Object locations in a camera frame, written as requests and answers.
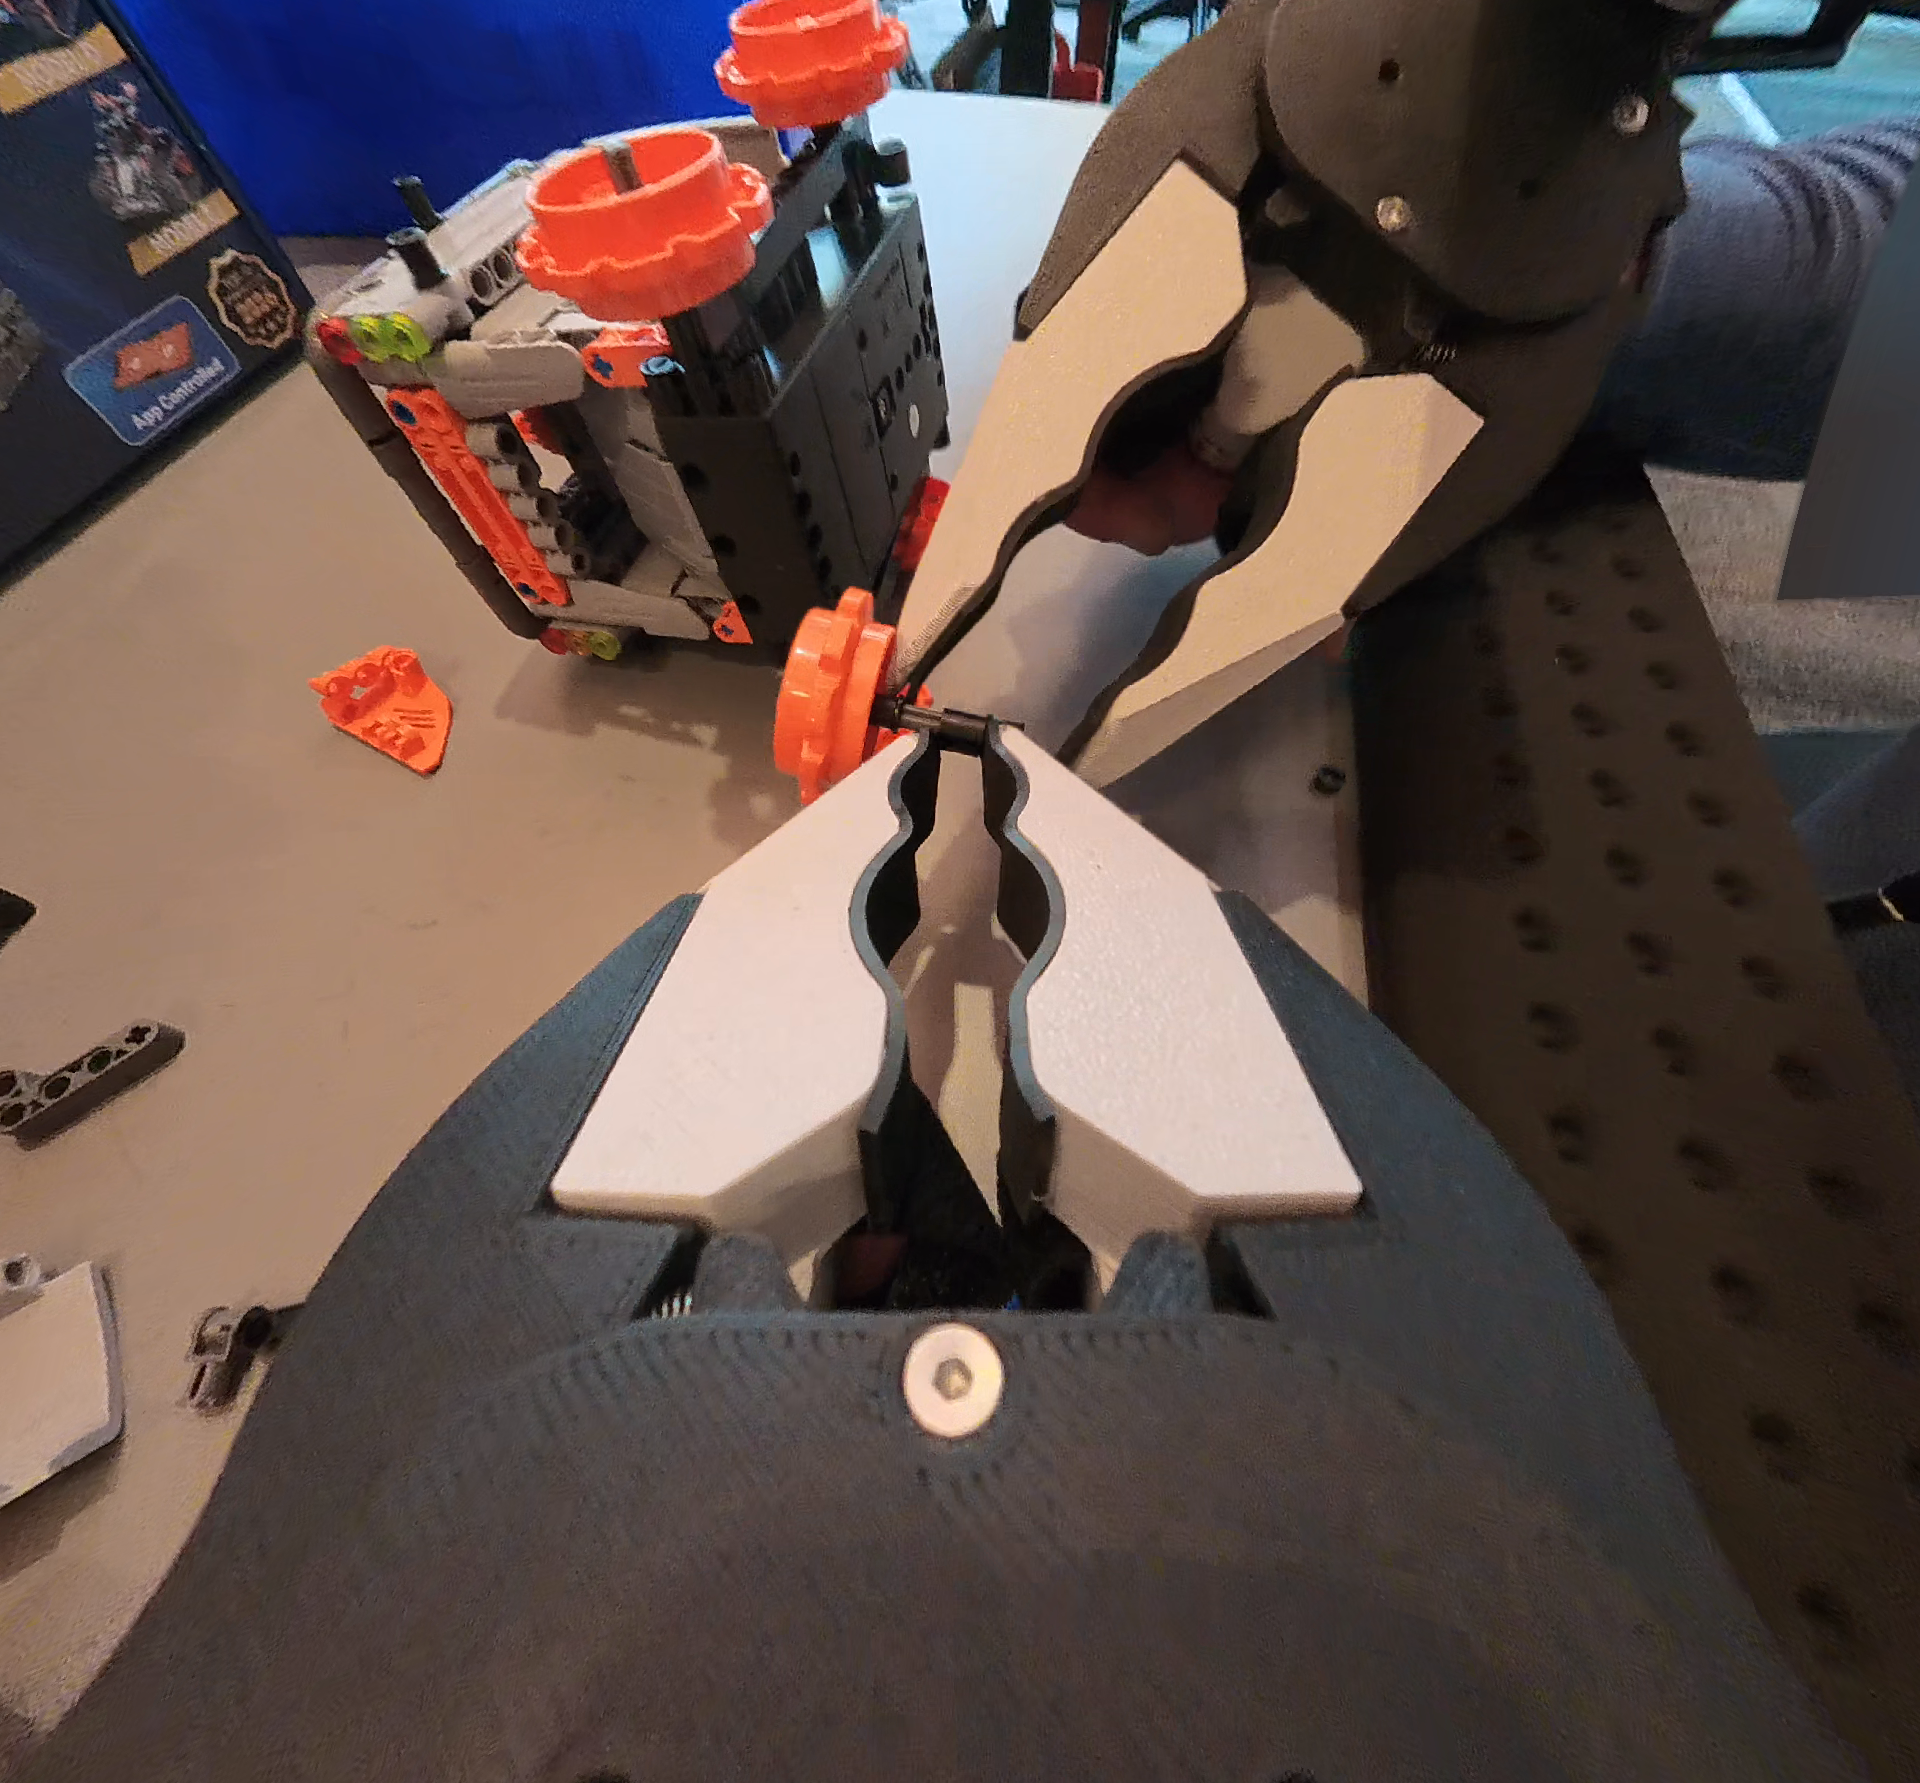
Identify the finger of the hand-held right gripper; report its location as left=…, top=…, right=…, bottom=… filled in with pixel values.
left=1067, top=375, right=1490, bottom=789
left=891, top=154, right=1254, bottom=689

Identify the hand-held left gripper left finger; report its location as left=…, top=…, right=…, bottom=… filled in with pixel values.
left=550, top=734, right=943, bottom=1308

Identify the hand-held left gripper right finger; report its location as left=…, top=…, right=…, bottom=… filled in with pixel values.
left=979, top=732, right=1365, bottom=1303

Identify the black grey building block vehicle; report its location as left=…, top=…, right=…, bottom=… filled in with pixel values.
left=303, top=0, right=960, bottom=660

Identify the orange toy wheel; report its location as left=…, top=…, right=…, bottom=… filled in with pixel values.
left=772, top=587, right=936, bottom=806

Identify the black axle connector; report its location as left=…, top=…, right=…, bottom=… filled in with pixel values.
left=885, top=702, right=1027, bottom=766

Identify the person's right forearm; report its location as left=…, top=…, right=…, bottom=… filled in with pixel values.
left=1592, top=119, right=1920, bottom=483

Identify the black perforated mat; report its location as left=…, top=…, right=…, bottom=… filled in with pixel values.
left=1342, top=464, right=1920, bottom=1783

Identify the orange triangular panel piece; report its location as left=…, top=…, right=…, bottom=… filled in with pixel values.
left=305, top=643, right=452, bottom=778

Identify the grey pin connector piece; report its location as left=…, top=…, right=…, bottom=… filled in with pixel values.
left=188, top=1300, right=301, bottom=1410

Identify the dark grey angled beam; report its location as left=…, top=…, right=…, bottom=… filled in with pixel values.
left=0, top=1020, right=188, bottom=1146

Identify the blue plastic bin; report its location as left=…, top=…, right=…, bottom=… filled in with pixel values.
left=61, top=0, right=826, bottom=241

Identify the light grey flat panel piece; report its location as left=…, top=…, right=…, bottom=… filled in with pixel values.
left=0, top=1257, right=124, bottom=1507

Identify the dark blue toy kit box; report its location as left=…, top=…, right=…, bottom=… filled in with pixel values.
left=0, top=0, right=313, bottom=570

